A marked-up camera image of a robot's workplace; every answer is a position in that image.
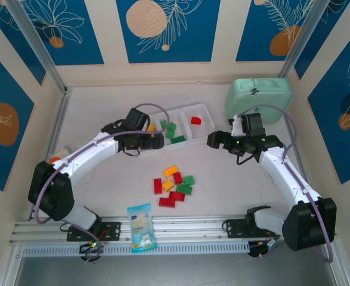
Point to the yellow long lego brick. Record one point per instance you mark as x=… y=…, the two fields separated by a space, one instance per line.
x=151 y=128
x=171 y=171

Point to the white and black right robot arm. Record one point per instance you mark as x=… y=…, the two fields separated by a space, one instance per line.
x=285 y=175

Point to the red small lego brick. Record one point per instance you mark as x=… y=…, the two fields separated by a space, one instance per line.
x=177 y=178
x=196 y=120

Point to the mint green zip case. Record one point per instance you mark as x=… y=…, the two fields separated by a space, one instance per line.
x=270 y=95

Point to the light green lego brick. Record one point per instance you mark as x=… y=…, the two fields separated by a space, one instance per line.
x=172 y=126
x=189 y=180

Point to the yellow small lego brick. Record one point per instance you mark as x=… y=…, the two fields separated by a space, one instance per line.
x=167 y=185

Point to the aluminium frame leg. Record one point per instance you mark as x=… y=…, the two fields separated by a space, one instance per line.
x=12 y=265
x=338 y=268

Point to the orange ball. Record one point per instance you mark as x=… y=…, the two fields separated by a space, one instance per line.
x=55 y=160

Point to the aluminium corner post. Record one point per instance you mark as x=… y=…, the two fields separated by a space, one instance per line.
x=303 y=35
x=37 y=44

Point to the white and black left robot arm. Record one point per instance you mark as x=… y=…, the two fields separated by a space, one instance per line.
x=82 y=158

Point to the aluminium side rail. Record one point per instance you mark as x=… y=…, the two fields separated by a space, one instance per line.
x=58 y=119
x=300 y=162

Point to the beige small packet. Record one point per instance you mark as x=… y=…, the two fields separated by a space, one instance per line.
x=66 y=150

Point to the dark green long lego brick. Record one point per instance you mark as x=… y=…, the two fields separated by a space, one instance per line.
x=179 y=139
x=184 y=189

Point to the red long lego brick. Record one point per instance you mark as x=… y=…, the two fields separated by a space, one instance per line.
x=167 y=202
x=177 y=196
x=157 y=186

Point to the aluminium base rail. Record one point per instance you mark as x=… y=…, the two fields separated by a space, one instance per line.
x=192 y=226

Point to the white three-compartment tray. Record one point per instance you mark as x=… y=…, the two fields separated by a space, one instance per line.
x=197 y=131

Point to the blue white wipes packet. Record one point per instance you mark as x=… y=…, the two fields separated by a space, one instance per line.
x=142 y=226

